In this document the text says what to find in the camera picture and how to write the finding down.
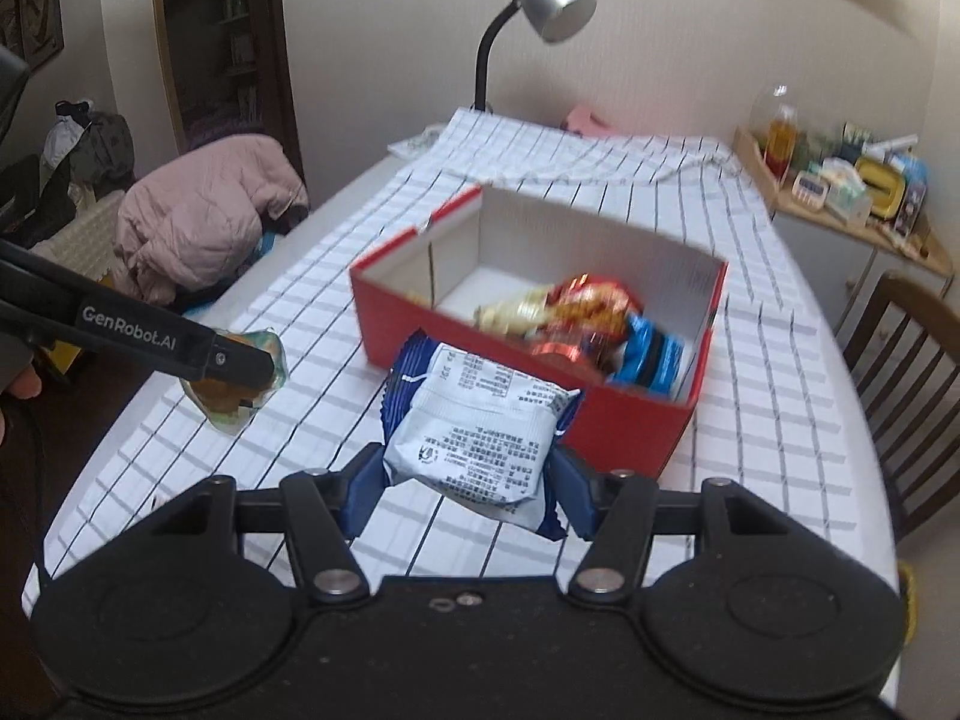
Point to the framed wall picture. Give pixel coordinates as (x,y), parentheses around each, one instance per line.
(41,0)

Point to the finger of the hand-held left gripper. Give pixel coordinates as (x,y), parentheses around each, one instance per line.
(135,330)

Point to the pink puffer jacket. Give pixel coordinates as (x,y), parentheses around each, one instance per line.
(202,210)

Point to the orange liquid bottle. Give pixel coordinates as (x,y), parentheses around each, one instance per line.
(782,146)

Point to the small blue pack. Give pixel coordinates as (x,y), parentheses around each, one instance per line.
(911,169)

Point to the yellow container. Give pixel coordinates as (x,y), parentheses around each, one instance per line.
(881,191)

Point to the dark purple pack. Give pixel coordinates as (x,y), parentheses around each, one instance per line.
(911,206)

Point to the white plastic box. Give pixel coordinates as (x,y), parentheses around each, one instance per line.
(846,191)

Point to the silver desk lamp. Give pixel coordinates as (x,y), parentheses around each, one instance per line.
(555,0)

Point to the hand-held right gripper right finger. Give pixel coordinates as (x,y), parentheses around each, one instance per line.
(574,480)

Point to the wooden side cabinet with clutter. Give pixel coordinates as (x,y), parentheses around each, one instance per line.
(795,214)

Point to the clear plastic wrapper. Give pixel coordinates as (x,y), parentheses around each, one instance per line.
(412,142)

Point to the white kitchen timer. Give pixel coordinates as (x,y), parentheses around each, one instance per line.
(810,187)

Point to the red snack packet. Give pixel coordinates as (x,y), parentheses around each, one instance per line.
(592,307)

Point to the white checked tablecloth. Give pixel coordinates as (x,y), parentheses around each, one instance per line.
(750,390)

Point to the pale yellow snack packet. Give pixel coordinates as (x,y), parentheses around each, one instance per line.
(517,311)

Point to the white plastic basket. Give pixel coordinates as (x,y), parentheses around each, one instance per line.
(82,236)

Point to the white tube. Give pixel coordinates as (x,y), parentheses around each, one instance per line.
(896,142)

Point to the white and blue snack packet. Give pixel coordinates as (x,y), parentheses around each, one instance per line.
(480,435)

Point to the person's left hand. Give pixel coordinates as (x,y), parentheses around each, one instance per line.
(22,381)

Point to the red cardboard box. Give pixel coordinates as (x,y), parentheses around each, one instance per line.
(645,427)

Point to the dark wooden bookshelf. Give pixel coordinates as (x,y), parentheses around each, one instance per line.
(225,30)

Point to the orange jelly cup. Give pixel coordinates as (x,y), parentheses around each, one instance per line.
(225,412)

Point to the brown wooden chair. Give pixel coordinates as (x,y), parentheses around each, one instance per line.
(915,360)

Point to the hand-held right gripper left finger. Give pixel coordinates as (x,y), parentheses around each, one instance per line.
(367,480)

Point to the white side cabinet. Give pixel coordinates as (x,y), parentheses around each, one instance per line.
(840,262)

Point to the pink box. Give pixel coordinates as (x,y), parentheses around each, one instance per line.
(585,121)

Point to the blue snack packet black stripe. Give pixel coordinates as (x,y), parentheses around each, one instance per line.
(645,360)

